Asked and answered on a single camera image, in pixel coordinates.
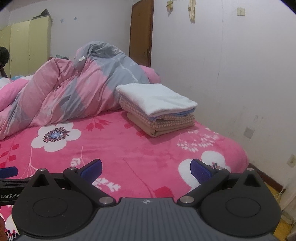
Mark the dark bag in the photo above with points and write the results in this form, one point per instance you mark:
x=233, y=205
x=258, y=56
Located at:
x=42, y=14

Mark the pale yellow wardrobe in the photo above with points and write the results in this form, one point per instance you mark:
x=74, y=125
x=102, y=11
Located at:
x=27, y=46

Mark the white wall socket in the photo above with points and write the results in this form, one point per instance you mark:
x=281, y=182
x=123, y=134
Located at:
x=249, y=132
x=291, y=160

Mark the pink grey floral quilt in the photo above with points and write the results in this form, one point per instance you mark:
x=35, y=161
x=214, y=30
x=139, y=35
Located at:
x=69, y=92

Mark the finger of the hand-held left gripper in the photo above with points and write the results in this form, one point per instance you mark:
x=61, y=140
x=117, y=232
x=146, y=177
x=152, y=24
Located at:
x=8, y=172

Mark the brown wooden door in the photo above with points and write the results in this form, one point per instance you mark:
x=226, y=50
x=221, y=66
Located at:
x=141, y=32

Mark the plain pink pillow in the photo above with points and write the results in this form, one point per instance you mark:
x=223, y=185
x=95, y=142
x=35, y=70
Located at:
x=151, y=73

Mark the light blue cloth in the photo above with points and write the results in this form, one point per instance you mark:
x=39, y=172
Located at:
x=182, y=113

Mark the pink checked pillow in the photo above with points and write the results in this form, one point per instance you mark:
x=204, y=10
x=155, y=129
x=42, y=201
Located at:
x=171, y=120

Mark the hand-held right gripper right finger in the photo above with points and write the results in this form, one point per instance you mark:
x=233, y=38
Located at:
x=201, y=171

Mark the white wall switch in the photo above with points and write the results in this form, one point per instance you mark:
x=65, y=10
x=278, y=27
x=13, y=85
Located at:
x=241, y=11

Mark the pink floral bed sheet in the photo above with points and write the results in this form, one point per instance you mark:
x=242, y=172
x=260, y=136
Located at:
x=127, y=150

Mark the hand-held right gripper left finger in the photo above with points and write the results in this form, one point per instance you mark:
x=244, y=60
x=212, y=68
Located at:
x=92, y=170

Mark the white sweatshirt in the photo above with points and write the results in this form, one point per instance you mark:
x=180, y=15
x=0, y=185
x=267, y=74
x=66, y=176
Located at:
x=157, y=97

